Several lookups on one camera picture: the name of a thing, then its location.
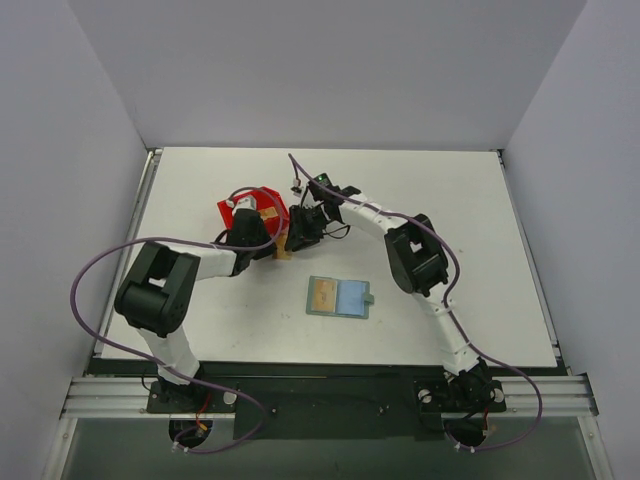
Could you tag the gold VIP card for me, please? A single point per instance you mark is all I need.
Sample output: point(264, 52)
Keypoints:
point(281, 253)
point(324, 295)

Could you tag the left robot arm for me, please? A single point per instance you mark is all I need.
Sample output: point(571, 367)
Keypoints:
point(155, 294)

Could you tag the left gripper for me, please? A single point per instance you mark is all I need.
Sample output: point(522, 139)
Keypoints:
point(270, 244)

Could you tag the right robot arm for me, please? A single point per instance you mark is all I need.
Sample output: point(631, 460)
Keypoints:
point(418, 265)

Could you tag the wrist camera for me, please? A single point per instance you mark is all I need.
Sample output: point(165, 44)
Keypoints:
point(247, 202)
point(298, 187)

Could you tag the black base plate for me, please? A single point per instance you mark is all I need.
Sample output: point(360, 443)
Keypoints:
point(350, 403)

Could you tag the red plastic bin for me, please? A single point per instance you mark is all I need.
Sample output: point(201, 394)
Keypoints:
point(265, 197)

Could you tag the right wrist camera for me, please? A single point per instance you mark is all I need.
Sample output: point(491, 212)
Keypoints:
point(298, 187)

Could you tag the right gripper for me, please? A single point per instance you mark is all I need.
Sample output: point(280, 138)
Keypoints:
point(297, 228)

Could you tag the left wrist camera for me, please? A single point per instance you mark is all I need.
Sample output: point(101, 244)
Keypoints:
point(247, 202)

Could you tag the aluminium frame rail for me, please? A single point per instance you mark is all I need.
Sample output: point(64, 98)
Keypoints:
point(563, 396)

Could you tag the gold card inside bin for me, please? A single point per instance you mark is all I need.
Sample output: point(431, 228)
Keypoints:
point(269, 214)

